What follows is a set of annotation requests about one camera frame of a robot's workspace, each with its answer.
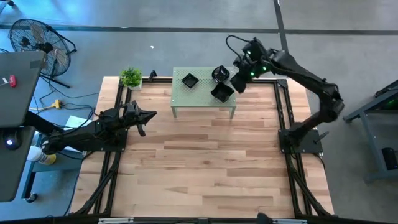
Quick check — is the white yellow spray can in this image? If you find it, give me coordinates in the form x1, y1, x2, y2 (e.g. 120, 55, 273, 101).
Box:
27, 145, 57, 166

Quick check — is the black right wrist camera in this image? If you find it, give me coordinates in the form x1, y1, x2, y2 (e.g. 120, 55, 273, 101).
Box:
241, 37, 267, 62

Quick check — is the black floor fan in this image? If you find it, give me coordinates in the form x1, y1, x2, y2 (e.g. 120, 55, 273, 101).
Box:
7, 17, 78, 90

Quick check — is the small green potted plant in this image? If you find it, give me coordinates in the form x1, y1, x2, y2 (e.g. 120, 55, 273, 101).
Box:
119, 67, 143, 91

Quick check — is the silver metal bracket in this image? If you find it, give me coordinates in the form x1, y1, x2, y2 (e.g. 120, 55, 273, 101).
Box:
272, 218, 308, 224
98, 217, 134, 224

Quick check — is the grey desk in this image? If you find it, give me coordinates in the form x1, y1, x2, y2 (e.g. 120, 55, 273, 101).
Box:
0, 50, 47, 203

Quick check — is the round wavy black plate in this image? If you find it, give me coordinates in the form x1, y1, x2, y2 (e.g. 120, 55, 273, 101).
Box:
211, 65, 231, 83

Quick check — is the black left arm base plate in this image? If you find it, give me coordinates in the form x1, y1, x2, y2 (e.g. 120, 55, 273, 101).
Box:
82, 127, 129, 153

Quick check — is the black aluminium table frame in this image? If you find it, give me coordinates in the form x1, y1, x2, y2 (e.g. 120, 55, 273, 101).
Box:
70, 76, 333, 218

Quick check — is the black round device white light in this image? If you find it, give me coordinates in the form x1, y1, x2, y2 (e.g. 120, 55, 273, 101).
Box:
2, 130, 23, 152

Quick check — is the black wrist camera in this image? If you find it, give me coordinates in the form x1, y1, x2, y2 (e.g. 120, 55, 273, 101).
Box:
123, 100, 140, 115
241, 37, 267, 62

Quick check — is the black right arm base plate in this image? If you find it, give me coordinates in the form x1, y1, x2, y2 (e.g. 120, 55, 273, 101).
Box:
278, 129, 324, 155

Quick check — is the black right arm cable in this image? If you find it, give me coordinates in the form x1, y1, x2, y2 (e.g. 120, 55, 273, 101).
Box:
224, 34, 251, 60

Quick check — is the grey metal cart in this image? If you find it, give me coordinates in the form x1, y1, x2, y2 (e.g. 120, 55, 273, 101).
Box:
341, 79, 398, 183

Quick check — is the grey side table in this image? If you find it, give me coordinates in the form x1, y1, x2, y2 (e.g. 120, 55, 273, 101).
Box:
21, 149, 84, 203

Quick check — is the black box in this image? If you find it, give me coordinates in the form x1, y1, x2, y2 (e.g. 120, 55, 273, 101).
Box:
381, 147, 398, 171

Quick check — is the pale green perforated metal shelf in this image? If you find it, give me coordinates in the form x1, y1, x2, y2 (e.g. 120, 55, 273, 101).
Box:
170, 67, 237, 119

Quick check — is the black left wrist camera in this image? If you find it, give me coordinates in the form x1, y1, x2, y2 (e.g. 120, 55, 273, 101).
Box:
123, 100, 140, 115

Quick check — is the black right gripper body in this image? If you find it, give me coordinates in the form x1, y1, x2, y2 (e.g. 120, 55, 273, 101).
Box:
234, 54, 275, 81

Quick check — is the grey tape piece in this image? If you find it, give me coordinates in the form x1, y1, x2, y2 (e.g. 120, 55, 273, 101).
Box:
30, 59, 49, 70

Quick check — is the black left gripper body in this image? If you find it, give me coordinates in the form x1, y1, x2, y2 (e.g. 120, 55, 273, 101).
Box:
122, 110, 147, 138

